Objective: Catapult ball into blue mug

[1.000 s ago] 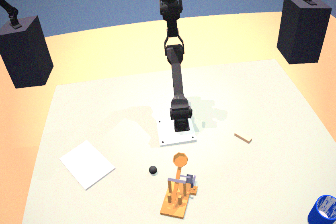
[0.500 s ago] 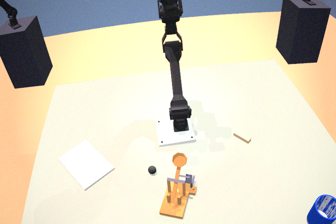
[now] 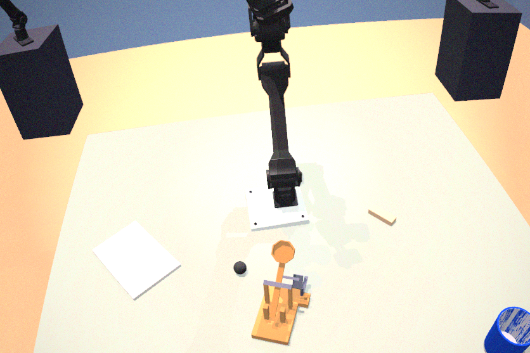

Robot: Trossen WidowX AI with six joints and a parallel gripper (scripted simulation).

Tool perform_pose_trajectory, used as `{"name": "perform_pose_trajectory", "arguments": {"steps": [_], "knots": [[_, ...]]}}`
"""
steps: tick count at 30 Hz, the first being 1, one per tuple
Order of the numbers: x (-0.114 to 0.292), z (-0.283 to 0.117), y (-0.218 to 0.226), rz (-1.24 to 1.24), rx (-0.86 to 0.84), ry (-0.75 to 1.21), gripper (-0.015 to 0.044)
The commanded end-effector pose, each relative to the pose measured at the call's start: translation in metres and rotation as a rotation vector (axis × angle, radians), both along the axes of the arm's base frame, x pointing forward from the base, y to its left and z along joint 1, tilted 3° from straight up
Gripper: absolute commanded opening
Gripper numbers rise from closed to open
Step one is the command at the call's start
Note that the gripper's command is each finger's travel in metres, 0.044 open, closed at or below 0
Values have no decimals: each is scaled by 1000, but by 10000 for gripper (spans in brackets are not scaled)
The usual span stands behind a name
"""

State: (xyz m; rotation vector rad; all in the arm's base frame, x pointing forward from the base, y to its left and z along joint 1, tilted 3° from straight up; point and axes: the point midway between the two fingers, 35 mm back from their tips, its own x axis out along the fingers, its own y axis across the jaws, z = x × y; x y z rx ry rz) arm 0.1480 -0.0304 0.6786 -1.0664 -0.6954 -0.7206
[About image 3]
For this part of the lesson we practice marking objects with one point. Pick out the orange wooden catapult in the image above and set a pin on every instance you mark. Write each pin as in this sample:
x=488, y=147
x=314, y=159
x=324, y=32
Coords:
x=280, y=301

